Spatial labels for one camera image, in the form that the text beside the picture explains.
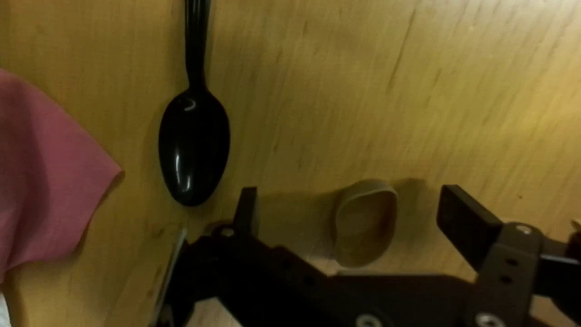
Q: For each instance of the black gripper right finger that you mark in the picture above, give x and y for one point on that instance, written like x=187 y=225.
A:
x=465 y=220

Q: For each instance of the pink cloth with orange print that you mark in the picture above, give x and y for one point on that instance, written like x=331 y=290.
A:
x=48 y=181

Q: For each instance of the black plastic spoon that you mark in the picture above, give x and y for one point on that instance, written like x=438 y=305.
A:
x=193 y=145

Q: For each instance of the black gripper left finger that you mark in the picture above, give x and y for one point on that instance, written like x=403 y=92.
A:
x=247 y=211

